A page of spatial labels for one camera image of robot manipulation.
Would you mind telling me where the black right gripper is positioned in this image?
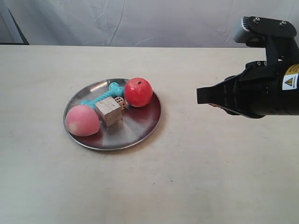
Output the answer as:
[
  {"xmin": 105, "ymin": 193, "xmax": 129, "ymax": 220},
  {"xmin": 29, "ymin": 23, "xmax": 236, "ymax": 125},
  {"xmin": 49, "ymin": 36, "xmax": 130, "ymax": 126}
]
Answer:
[{"xmin": 197, "ymin": 61, "xmax": 299, "ymax": 118}]

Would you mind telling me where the round metal plate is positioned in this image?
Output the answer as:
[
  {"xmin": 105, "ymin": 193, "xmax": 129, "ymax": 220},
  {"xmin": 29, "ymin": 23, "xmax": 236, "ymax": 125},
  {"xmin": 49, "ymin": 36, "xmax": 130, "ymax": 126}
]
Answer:
[{"xmin": 63, "ymin": 78, "xmax": 162, "ymax": 151}]

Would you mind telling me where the grey backdrop cloth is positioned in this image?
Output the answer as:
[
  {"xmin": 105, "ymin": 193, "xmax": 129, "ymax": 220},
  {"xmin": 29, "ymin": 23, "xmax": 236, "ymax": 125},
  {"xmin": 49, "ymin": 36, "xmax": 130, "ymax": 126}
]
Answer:
[{"xmin": 0, "ymin": 0, "xmax": 299, "ymax": 48}]

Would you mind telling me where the red toy apple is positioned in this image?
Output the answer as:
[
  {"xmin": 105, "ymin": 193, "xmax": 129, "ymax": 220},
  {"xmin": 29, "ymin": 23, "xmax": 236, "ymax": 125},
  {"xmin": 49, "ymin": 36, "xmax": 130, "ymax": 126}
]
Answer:
[{"xmin": 124, "ymin": 77, "xmax": 153, "ymax": 107}]

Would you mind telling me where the small wooden die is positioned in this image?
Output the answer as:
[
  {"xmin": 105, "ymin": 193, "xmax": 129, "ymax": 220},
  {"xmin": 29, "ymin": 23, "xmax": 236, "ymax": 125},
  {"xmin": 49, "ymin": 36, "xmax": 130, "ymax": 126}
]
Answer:
[{"xmin": 114, "ymin": 97, "xmax": 127, "ymax": 111}]

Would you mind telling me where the teal rubber bone toy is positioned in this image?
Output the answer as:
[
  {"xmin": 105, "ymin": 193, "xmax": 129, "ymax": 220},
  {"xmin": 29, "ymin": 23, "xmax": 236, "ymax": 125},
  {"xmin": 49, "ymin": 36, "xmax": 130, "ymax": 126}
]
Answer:
[{"xmin": 79, "ymin": 82, "xmax": 124, "ymax": 110}]

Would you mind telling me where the wooden cube block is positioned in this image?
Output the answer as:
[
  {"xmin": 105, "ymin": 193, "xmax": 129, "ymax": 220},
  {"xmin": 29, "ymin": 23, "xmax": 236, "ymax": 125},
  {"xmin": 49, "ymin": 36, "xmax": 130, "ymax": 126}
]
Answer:
[{"xmin": 95, "ymin": 97, "xmax": 122, "ymax": 126}]

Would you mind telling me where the pink toy peach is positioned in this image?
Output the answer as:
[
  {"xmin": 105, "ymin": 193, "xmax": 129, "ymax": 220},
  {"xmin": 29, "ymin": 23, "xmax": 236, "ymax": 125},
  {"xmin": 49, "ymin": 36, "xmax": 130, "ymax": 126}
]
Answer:
[{"xmin": 65, "ymin": 105, "xmax": 100, "ymax": 137}]

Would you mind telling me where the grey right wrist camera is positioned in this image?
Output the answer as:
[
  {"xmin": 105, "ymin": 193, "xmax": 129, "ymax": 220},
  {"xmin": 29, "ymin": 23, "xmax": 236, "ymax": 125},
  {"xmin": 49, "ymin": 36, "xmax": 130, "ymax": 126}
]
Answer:
[{"xmin": 233, "ymin": 16, "xmax": 299, "ymax": 65}]

